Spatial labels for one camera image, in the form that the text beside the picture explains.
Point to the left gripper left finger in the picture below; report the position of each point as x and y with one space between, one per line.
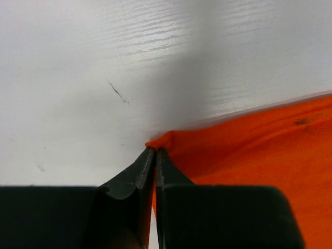
113 215

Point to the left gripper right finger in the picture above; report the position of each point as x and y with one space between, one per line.
220 216

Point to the orange t-shirt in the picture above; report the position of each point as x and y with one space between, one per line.
288 147

